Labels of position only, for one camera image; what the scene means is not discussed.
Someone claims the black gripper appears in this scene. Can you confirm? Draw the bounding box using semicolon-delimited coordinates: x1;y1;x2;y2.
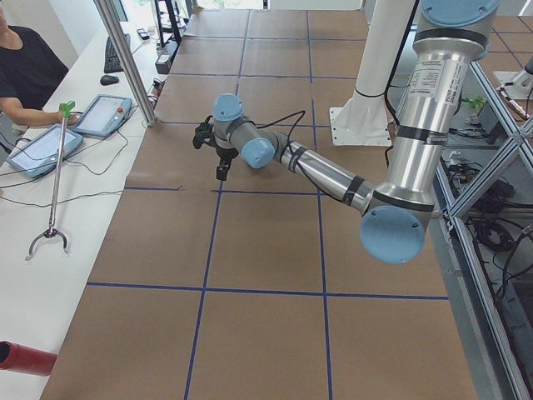
216;146;238;180

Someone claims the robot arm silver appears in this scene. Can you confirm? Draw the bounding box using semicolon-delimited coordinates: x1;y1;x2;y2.
193;1;499;264

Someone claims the far teach pendant tablet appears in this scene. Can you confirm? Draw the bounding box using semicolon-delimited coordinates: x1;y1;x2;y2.
72;94;132;138

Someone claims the teach pendant tablet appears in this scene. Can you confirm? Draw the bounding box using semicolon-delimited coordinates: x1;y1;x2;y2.
72;94;132;138
7;124;61;178

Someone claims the black computer mouse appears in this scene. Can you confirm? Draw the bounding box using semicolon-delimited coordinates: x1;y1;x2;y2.
100;74;119;86

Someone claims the black keyboard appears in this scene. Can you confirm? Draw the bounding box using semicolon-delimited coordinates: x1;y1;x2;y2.
103;37;123;74

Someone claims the near teach pendant tablet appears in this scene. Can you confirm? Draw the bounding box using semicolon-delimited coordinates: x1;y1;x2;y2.
7;124;61;178

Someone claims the person in black shirt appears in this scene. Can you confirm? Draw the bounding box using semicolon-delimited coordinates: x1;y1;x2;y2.
1;13;68;128

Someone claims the red cylinder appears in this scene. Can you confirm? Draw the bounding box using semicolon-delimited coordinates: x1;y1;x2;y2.
1;341;57;376

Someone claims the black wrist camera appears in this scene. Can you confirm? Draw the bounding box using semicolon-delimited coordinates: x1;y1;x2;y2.
192;115;217;150

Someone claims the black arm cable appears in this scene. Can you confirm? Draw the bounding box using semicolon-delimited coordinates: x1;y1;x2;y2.
253;109;367;201

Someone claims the white pedestal column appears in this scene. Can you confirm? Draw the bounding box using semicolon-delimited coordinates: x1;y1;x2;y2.
330;0;419;147

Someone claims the reacher grabber tool green handle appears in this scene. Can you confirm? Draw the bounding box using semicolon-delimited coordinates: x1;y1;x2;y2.
25;101;76;261

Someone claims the aluminium frame post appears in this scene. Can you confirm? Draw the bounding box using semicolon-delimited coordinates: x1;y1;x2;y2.
93;0;157;127

